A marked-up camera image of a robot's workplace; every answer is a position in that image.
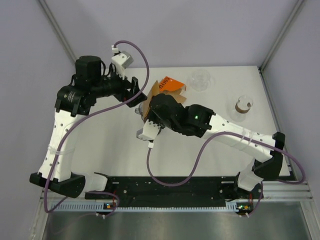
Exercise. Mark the aluminium frame rail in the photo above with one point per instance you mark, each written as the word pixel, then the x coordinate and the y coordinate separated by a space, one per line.
pixel 272 189

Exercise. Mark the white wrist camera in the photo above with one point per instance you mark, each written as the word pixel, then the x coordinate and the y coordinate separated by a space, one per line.
pixel 121 60
pixel 149 132

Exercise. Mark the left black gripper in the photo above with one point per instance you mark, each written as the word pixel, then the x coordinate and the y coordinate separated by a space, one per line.
pixel 124 85

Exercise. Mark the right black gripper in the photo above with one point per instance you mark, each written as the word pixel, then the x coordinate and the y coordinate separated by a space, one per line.
pixel 151 118

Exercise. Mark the grey slotted cable duct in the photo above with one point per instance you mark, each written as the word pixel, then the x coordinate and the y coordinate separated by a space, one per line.
pixel 81 207

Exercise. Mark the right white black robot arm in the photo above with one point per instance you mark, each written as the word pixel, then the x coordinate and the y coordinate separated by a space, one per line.
pixel 202 122

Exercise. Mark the brown paper coffee filter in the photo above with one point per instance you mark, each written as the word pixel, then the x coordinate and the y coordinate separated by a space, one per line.
pixel 155 90

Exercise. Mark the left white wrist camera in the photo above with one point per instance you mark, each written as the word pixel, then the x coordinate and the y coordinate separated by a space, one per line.
pixel 121 60

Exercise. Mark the clear glass cup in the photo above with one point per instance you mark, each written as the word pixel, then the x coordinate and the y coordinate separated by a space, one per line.
pixel 200 80

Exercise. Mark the orange coffee filter package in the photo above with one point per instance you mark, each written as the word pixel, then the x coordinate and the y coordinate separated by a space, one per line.
pixel 171 85

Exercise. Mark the clear glass with brown band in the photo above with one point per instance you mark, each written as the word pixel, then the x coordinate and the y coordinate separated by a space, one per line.
pixel 240 109

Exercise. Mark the clear plastic coffee dripper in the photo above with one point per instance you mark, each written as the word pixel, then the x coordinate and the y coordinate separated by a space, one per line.
pixel 140 110

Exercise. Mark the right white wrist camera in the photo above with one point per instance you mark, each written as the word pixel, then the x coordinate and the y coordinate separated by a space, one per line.
pixel 149 132

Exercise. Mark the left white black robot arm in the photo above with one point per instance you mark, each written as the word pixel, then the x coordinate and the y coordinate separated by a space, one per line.
pixel 92 80

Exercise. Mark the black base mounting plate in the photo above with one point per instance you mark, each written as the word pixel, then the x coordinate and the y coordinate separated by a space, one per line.
pixel 199 191

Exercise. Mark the brown paper filter stack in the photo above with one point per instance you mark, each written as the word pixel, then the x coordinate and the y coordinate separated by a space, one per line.
pixel 177 95

